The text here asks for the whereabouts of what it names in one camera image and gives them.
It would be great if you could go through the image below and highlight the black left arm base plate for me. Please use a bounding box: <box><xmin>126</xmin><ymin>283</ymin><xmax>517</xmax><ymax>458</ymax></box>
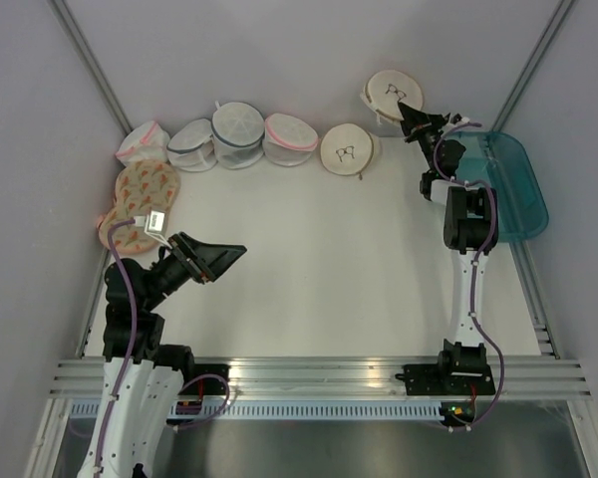
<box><xmin>179</xmin><ymin>362</ymin><xmax>230</xmax><ymax>401</ymax></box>

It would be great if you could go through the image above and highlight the floral peanut-shaped laundry bag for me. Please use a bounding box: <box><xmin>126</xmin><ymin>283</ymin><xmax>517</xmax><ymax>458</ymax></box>
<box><xmin>97</xmin><ymin>159</ymin><xmax>180</xmax><ymax>256</ymax></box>

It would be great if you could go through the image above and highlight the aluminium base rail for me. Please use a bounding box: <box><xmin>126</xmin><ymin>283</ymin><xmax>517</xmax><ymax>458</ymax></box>
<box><xmin>49</xmin><ymin>356</ymin><xmax>591</xmax><ymax>401</ymax></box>

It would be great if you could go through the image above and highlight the beige round glasses laundry bag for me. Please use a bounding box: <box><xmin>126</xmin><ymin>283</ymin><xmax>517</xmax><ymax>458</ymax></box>
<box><xmin>360</xmin><ymin>70</ymin><xmax>425</xmax><ymax>125</ymax></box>

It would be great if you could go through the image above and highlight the white pink-zip mesh bag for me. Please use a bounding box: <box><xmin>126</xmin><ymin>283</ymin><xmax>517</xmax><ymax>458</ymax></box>
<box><xmin>262</xmin><ymin>113</ymin><xmax>319</xmax><ymax>167</ymax></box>

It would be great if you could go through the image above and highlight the right aluminium corner post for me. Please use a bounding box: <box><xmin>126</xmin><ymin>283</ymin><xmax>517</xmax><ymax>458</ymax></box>
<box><xmin>490</xmin><ymin>0</ymin><xmax>578</xmax><ymax>132</ymax></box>

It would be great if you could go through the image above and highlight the teal transparent plastic bin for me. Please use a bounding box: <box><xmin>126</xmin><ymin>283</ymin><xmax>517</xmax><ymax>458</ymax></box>
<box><xmin>449</xmin><ymin>131</ymin><xmax>549</xmax><ymax>243</ymax></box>

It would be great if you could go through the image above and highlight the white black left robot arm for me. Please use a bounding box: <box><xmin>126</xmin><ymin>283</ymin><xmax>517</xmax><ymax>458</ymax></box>
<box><xmin>78</xmin><ymin>232</ymin><xmax>247</xmax><ymax>477</ymax></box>

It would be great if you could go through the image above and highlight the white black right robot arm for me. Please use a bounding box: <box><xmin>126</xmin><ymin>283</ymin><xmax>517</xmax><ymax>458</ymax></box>
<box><xmin>396</xmin><ymin>101</ymin><xmax>498</xmax><ymax>396</ymax></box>

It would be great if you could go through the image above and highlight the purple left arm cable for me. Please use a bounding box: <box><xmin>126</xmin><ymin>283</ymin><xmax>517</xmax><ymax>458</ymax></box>
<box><xmin>92</xmin><ymin>218</ymin><xmax>146</xmax><ymax>472</ymax></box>

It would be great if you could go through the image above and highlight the white slotted cable duct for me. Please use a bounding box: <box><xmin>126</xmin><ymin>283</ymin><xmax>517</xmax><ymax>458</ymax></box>
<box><xmin>68</xmin><ymin>400</ymin><xmax>477</xmax><ymax>420</ymax></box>

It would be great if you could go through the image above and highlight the left aluminium corner post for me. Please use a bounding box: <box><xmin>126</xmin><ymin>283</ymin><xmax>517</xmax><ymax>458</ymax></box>
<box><xmin>48</xmin><ymin>0</ymin><xmax>132</xmax><ymax>134</ymax></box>

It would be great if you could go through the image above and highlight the white blue-trim mesh bag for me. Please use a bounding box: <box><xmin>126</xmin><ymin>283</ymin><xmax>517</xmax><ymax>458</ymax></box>
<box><xmin>166</xmin><ymin>119</ymin><xmax>217</xmax><ymax>172</ymax></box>

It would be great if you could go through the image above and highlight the white pink-trim mesh bag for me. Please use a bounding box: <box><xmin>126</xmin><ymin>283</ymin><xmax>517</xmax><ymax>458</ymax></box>
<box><xmin>115</xmin><ymin>120</ymin><xmax>170</xmax><ymax>166</ymax></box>

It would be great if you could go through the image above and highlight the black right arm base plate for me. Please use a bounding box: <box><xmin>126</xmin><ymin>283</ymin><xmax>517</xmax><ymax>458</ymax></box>
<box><xmin>395</xmin><ymin>363</ymin><xmax>495</xmax><ymax>396</ymax></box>

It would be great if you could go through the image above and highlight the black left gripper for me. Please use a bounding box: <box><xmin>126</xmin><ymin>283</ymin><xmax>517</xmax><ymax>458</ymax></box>
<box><xmin>142</xmin><ymin>229</ymin><xmax>246</xmax><ymax>310</ymax></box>

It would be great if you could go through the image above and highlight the aluminium corner post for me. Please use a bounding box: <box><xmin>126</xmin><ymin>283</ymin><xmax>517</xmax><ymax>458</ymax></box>
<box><xmin>490</xmin><ymin>0</ymin><xmax>578</xmax><ymax>132</ymax></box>
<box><xmin>48</xmin><ymin>0</ymin><xmax>132</xmax><ymax>134</ymax></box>

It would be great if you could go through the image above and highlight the beige round bag with glasses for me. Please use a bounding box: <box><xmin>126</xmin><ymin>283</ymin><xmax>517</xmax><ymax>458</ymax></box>
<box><xmin>319</xmin><ymin>122</ymin><xmax>381</xmax><ymax>180</ymax></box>

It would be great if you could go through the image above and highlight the tall white blue-zip mesh bag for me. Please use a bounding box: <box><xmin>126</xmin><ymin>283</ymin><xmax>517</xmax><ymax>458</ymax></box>
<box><xmin>210</xmin><ymin>102</ymin><xmax>265</xmax><ymax>169</ymax></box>

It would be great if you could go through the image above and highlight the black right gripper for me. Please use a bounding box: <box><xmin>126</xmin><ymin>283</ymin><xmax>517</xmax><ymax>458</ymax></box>
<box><xmin>394</xmin><ymin>103</ymin><xmax>446</xmax><ymax>170</ymax></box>

